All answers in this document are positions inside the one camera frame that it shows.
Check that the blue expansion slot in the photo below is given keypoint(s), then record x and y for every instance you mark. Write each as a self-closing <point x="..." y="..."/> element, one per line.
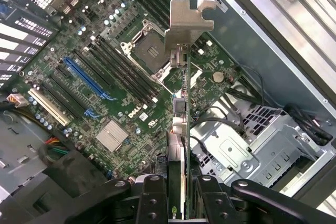
<point x="84" y="77"/>

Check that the metal drive cage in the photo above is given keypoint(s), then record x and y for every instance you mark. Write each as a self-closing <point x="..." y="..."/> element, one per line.
<point x="262" y="150"/>

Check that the grey power supply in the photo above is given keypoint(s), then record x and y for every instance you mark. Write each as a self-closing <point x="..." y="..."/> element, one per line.
<point x="18" y="142"/>

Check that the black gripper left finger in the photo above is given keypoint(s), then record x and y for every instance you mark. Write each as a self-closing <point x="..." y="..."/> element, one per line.
<point x="153" y="203"/>

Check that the green motherboard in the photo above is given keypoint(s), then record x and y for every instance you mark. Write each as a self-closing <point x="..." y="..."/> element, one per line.
<point x="136" y="134"/>

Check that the CPU socket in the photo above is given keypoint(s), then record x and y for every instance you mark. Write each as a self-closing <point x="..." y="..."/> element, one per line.
<point x="149" y="51"/>

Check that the long black expansion slot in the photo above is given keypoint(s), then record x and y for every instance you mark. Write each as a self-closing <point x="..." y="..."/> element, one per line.
<point x="67" y="95"/>
<point x="93" y="69"/>

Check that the black RAM slot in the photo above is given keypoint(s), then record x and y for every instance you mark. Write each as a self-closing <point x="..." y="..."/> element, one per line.
<point x="115" y="76"/>
<point x="127" y="67"/>
<point x="122" y="72"/>
<point x="131" y="64"/>

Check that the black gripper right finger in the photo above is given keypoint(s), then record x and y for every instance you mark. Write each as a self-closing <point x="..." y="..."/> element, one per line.
<point x="215" y="205"/>

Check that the silver coin battery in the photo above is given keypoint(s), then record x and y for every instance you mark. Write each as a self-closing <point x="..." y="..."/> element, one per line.
<point x="218" y="76"/>

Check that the open grey PC case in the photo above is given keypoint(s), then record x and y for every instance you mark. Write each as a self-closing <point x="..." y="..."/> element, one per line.
<point x="262" y="58"/>

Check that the silver chipset heatsink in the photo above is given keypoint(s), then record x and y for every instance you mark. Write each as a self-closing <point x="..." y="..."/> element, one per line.
<point x="111" y="136"/>

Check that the white power connector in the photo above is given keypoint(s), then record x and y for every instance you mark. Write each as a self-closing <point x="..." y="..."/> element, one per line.
<point x="17" y="100"/>

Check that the white expansion slot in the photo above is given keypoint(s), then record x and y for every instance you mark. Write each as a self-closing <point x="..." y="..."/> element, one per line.
<point x="48" y="107"/>

